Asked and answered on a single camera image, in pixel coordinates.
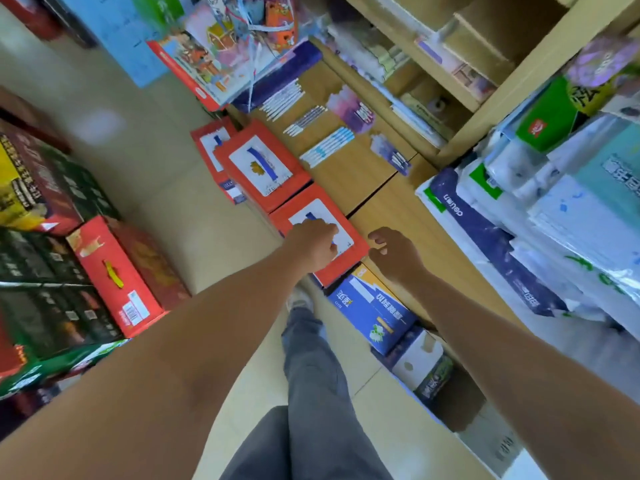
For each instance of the person's left hand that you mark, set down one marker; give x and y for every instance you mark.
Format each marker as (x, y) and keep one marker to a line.
(310, 244)

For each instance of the person's right hand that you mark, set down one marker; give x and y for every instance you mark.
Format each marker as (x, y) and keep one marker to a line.
(400, 257)

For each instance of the person's right thumb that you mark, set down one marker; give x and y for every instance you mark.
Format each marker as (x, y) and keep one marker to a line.
(375, 246)

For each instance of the person's left fingers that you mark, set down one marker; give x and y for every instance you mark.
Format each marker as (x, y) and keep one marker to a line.
(331, 242)

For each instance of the person's left forearm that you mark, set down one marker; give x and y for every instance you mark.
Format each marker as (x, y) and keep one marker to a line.
(165, 374)

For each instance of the person's right forearm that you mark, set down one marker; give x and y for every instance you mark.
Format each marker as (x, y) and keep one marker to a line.
(530, 389)

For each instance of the person's grey shoe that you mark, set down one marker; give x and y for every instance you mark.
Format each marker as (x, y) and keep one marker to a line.
(299, 298)

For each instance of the blue white carton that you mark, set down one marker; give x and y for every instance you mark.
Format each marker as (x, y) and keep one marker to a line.
(367, 312)

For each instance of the small purple pen pack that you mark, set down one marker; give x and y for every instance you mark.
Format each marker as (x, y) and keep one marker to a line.
(391, 154)

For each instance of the blue white pen pack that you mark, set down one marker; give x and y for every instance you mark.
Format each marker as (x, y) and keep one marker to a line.
(327, 147)

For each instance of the purple white tissue pack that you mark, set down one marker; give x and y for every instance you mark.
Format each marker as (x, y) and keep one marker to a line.
(492, 244)

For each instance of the white dark carton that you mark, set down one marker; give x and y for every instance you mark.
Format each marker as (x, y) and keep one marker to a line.
(417, 362)

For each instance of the purple pink pen pack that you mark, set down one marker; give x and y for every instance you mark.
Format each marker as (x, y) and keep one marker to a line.
(352, 109)

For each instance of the stack of flat shelf packets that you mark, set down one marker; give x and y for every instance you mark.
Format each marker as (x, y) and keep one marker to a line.
(425, 117)

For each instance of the person's grey trousers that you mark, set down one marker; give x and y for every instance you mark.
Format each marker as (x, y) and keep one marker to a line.
(320, 409)

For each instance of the purple flat box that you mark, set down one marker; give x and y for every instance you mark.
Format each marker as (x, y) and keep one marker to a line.
(280, 74)

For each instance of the stack of pale packets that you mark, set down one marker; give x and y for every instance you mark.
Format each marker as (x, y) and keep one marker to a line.
(367, 49)

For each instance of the pile of white tissue packs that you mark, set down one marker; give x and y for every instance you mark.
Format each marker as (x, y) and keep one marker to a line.
(575, 219)

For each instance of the green tissue pack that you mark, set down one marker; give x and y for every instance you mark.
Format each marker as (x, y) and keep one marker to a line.
(555, 112)

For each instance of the colourful toy box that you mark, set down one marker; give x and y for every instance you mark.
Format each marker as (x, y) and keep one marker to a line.
(215, 49)

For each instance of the brown cardboard box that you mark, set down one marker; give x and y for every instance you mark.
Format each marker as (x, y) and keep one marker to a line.
(500, 39)

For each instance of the wooden shelf unit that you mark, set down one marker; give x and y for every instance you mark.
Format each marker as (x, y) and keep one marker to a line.
(540, 69)

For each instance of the stack of black cartons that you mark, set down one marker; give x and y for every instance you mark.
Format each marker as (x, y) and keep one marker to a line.
(45, 299)

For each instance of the dark red green carton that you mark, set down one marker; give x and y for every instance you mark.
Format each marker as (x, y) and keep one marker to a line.
(45, 184)

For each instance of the light blue sheet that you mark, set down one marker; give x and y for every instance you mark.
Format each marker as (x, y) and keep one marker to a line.
(120, 34)

